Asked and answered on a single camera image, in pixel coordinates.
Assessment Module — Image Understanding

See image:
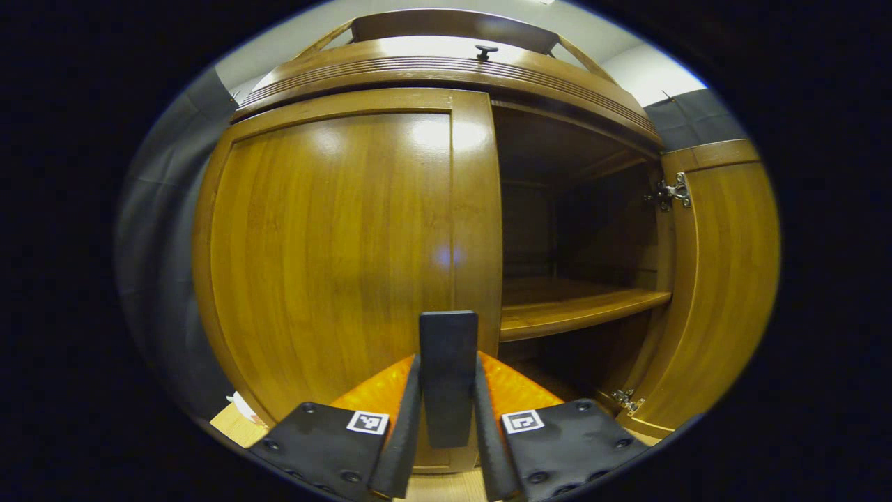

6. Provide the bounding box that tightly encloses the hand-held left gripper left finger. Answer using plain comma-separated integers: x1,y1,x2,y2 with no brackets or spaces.
248,353,423,501

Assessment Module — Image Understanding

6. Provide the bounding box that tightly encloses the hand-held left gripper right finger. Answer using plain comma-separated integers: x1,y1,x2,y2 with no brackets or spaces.
474,351,650,502

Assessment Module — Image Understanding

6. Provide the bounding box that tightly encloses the black door handle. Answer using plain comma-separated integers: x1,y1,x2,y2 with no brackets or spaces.
419,311,479,448

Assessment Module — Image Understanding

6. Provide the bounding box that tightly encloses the wooden cabinet door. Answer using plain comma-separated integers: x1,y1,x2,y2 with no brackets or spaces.
617,139,781,440
192,88,504,475

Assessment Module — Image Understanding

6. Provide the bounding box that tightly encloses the wooden double-door shoe cabinet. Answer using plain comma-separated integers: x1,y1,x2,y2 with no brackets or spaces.
192,8,781,475

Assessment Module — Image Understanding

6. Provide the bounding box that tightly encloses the metal door hinge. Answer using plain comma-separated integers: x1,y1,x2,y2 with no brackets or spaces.
645,172,693,212
611,388,645,417

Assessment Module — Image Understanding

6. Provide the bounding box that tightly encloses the wooden inner cabinet shelf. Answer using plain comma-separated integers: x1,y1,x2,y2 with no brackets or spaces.
500,277,672,342

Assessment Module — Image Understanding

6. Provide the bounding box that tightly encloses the wooden cabinet drawer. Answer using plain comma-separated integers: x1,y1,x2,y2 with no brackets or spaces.
233,36,661,147

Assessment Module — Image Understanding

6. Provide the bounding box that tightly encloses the small white object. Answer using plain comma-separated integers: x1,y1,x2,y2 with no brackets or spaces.
226,392,269,427

